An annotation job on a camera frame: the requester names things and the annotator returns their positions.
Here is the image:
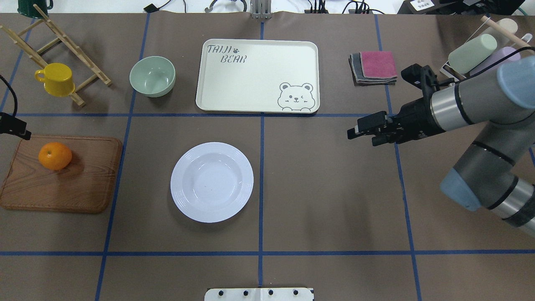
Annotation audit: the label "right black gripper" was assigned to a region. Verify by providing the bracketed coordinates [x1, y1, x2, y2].
[346, 97, 445, 147]

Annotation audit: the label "orange fruit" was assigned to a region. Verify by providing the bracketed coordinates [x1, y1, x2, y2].
[38, 142, 73, 170]

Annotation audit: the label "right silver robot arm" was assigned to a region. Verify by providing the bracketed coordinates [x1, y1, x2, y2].
[346, 56, 535, 236]

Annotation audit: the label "cream bear tray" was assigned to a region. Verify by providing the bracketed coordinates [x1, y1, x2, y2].
[196, 38, 320, 114]

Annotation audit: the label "pink cloth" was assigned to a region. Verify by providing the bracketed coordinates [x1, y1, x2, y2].
[359, 51, 397, 80]

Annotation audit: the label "yellow mug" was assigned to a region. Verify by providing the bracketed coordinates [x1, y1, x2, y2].
[34, 63, 75, 97]

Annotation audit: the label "grey cloth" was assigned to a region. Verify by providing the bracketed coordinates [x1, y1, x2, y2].
[349, 52, 397, 84]

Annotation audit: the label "wooden dish rack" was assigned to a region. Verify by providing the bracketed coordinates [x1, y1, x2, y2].
[0, 4, 112, 107]

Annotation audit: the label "wooden cutting board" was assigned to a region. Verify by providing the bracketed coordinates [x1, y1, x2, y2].
[1, 135, 122, 214]

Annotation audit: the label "green tumbler cup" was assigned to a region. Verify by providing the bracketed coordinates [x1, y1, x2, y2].
[448, 34, 497, 74]

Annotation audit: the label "dark green mug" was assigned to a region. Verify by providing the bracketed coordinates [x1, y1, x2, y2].
[17, 0, 54, 19]

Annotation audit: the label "purple tumbler cup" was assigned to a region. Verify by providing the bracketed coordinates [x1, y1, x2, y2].
[469, 46, 521, 76]

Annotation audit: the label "green bowl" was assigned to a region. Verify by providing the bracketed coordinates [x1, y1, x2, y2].
[129, 56, 176, 98]

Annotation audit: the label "beige tumbler cup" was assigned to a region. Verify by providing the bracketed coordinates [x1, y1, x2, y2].
[497, 18, 518, 35]

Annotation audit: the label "white round plate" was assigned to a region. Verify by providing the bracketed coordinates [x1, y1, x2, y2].
[170, 142, 254, 223]

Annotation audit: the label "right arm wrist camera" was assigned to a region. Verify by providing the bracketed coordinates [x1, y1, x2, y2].
[400, 64, 455, 100]

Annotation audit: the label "white wire cup rack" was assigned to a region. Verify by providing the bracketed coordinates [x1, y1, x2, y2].
[440, 17, 534, 80]

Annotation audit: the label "aluminium frame post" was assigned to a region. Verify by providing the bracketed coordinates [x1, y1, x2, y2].
[250, 0, 273, 20]

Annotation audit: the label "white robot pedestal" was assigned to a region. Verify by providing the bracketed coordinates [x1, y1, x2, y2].
[204, 287, 315, 301]

